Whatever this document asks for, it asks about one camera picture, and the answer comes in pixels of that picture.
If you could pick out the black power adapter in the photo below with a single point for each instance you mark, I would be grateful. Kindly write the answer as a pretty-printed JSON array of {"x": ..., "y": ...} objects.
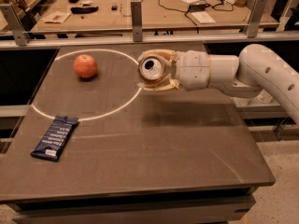
[{"x": 197, "y": 7}]

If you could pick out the metal bracket post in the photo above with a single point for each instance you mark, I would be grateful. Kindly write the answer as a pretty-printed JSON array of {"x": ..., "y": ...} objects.
[
  {"x": 136, "y": 18},
  {"x": 255, "y": 18},
  {"x": 20, "y": 37}
]

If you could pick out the small black block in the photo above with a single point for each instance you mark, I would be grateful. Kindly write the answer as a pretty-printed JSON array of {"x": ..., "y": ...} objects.
[{"x": 114, "y": 7}]

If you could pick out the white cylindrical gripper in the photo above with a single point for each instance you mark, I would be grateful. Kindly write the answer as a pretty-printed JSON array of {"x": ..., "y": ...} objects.
[{"x": 193, "y": 69}]

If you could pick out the middle metal bracket post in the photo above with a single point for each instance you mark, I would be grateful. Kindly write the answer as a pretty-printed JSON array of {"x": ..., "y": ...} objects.
[{"x": 136, "y": 18}]

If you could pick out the dark blue snack bar wrapper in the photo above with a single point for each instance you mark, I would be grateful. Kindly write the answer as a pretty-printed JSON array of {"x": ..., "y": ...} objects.
[{"x": 52, "y": 144}]

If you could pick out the right metal bracket post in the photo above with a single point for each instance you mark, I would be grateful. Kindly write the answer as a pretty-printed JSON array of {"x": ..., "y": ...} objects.
[{"x": 255, "y": 18}]

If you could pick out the white card on desk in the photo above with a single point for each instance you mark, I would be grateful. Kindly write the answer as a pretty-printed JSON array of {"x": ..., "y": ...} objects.
[{"x": 203, "y": 17}]

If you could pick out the orange LaCroix soda can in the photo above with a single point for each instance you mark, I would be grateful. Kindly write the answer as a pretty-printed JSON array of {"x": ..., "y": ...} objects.
[{"x": 153, "y": 71}]

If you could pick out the clear sanitizer bottle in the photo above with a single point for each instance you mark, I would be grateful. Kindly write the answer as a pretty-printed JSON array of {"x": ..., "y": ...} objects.
[
  {"x": 241, "y": 101},
  {"x": 264, "y": 97}
]

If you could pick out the left metal bracket post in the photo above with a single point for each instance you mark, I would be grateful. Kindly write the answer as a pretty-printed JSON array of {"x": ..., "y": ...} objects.
[{"x": 20, "y": 37}]

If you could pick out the black oblong device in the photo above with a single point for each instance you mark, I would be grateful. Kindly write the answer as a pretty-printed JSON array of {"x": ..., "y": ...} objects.
[{"x": 83, "y": 10}]

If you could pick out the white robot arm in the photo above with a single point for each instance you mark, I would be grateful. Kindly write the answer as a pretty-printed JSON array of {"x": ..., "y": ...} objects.
[{"x": 256, "y": 68}]

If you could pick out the wooden background desk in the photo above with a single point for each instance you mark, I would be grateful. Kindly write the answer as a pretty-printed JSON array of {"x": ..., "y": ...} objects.
[{"x": 156, "y": 15}]

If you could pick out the red apple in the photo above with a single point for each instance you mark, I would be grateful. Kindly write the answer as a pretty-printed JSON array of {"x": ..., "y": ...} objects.
[{"x": 85, "y": 66}]

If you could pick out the horizontal metal rail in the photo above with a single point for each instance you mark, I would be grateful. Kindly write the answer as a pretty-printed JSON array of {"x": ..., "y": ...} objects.
[{"x": 116, "y": 40}]

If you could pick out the beige paper packet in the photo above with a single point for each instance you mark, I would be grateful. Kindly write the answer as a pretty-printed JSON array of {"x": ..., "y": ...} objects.
[{"x": 56, "y": 17}]

